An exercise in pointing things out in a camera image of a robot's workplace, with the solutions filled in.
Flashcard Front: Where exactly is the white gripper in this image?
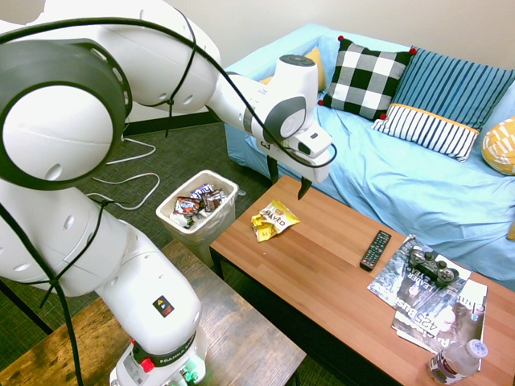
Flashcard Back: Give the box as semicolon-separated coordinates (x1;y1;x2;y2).
256;135;332;201

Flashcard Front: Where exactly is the yellow chip bag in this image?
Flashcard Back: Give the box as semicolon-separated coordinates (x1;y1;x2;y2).
250;199;302;244

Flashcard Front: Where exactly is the white trash bin with liner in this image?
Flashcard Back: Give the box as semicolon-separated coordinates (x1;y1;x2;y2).
155;169;241;269

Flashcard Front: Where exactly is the white crumpled paper trash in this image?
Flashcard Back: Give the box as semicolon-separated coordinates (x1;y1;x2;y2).
170;207;211;232

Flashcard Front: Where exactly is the brown candy wrapper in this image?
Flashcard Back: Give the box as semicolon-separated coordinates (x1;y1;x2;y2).
200;187;226;212

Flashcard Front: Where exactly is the light wood coffee table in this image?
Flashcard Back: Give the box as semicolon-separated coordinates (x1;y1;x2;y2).
209;175;515;386

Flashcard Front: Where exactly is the light blue sofa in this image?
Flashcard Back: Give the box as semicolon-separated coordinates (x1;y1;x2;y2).
224;23;515;293

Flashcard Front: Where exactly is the red orange candy wrapper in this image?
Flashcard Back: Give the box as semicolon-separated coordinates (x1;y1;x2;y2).
173;195;202;218

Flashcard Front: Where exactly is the black tv remote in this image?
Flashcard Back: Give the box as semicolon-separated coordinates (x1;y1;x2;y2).
359;229;393;273

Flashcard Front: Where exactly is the plain yellow rectangular pillow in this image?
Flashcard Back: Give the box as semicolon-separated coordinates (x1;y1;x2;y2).
259;47;328;92

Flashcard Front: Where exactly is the black white checkered pillow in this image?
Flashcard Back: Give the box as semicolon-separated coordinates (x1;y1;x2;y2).
317;35;418;121

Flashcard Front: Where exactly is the grey cover magazine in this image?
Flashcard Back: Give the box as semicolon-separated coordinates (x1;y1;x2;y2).
366;234;472;319

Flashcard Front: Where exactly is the white navy striped pillow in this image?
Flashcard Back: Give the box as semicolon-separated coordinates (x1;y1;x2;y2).
370;102;481;163

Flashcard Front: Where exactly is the rustic dark wood table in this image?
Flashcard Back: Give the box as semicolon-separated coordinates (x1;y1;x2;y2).
0;240;307;386

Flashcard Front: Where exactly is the black game controller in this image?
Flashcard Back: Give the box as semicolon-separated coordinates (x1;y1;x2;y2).
406;245;460;289

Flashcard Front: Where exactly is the blue striped pillow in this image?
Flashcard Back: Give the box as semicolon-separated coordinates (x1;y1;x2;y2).
389;47;515;132

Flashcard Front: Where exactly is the yellow white patterned round pillow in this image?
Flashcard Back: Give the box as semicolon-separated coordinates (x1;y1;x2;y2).
481;116;515;176

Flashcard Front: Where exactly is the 425 Business magazine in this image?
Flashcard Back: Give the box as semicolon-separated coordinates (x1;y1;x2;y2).
390;277;488;355

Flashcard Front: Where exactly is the clear plastic water bottle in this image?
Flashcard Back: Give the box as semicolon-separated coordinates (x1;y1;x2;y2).
426;339;489;386

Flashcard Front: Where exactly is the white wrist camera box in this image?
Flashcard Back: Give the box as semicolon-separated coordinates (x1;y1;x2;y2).
290;124;334;158

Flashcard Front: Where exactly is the thick white floor cable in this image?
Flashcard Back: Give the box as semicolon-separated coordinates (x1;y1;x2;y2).
85;171;162;212

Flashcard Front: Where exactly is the thin white floor cable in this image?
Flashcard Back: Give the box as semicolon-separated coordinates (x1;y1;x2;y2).
105;136;158;166

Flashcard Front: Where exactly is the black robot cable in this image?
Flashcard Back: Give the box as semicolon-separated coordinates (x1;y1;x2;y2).
0;15;338;386

